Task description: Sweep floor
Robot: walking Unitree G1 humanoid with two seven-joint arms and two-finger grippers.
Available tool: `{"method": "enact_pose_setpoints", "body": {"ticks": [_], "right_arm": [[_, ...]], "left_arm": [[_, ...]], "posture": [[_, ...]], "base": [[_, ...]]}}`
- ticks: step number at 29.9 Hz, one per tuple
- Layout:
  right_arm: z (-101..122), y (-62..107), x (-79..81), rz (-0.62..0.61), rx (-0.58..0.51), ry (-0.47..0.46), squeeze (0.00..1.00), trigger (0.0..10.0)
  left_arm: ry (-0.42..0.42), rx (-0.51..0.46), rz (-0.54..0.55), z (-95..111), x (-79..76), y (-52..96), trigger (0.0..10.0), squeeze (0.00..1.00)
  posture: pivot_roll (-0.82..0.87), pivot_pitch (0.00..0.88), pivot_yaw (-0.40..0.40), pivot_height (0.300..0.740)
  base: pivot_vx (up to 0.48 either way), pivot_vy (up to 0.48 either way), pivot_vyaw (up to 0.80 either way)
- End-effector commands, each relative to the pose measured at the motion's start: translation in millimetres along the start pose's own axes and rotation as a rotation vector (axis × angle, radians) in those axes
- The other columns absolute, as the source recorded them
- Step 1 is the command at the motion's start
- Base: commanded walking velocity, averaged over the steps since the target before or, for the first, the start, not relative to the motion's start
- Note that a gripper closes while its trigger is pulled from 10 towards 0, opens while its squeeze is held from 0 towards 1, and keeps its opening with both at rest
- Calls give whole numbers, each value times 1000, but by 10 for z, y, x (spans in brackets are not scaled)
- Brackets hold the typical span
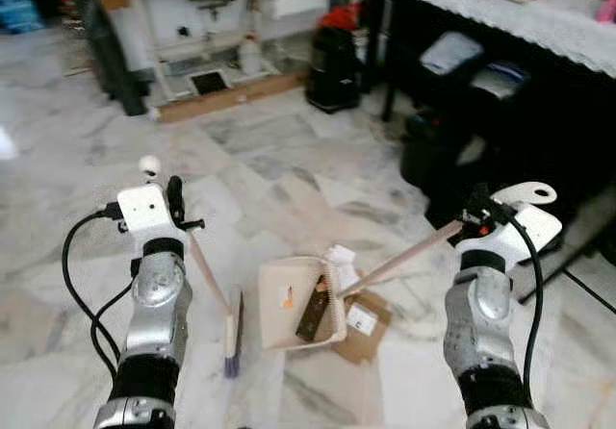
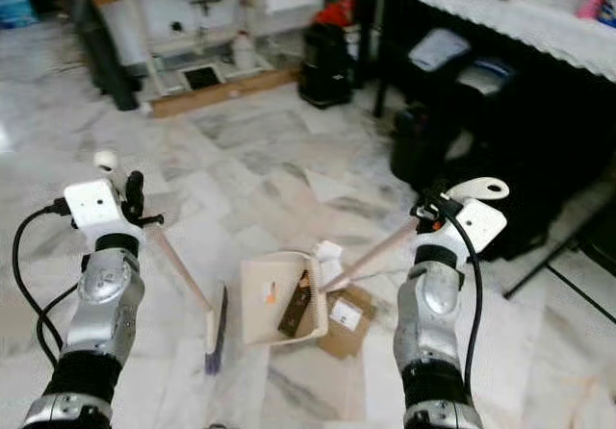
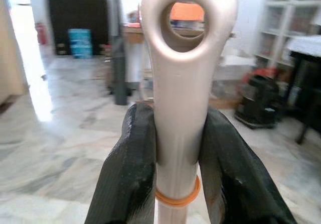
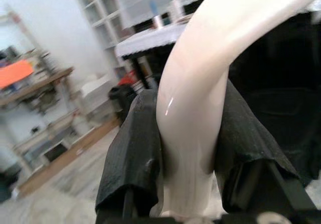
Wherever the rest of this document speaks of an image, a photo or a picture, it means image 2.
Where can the red cloth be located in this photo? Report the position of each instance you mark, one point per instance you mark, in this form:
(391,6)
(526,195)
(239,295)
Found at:
(334,13)

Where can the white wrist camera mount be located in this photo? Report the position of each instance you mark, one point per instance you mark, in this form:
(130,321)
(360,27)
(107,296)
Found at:
(94,203)
(481,225)

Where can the small white bottle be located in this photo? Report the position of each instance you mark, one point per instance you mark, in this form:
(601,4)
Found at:
(243,52)

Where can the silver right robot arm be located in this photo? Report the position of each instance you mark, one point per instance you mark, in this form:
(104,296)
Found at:
(433,323)

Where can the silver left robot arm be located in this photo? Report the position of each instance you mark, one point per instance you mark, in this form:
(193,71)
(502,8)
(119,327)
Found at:
(106,304)

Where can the dark brown wrapper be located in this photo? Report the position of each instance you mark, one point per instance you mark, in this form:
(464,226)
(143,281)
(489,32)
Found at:
(295,304)

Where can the black leaning post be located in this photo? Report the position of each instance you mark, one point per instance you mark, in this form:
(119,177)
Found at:
(101,49)

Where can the black bag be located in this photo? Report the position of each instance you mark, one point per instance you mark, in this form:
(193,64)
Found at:
(428,150)

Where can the grey folded bag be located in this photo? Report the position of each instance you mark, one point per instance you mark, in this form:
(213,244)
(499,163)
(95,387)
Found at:
(438,49)

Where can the black framed panel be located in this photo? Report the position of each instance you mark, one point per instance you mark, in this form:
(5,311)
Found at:
(202,78)

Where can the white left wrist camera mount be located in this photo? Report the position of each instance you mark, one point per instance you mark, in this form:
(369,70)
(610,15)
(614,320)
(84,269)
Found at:
(94,203)

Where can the table with white lace cloth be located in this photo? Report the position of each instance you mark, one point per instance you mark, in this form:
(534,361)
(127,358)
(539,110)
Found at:
(520,20)

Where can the black bin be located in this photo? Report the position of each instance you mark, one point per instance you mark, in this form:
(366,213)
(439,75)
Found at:
(325,63)

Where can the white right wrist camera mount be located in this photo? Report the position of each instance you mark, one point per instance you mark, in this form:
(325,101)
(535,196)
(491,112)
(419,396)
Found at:
(481,225)

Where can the white broom with purple bristles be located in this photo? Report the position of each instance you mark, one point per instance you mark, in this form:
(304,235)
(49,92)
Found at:
(216,328)

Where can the wooden shelf unit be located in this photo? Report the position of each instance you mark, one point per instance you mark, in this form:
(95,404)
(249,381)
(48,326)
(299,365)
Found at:
(221,92)

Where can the brown cardboard piece white label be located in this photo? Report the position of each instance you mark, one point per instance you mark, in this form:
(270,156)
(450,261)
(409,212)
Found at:
(351,328)

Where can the white crumpled paper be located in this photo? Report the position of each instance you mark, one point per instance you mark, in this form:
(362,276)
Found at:
(328,250)

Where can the thin black stand leg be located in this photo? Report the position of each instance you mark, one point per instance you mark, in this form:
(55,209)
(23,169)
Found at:
(568,280)

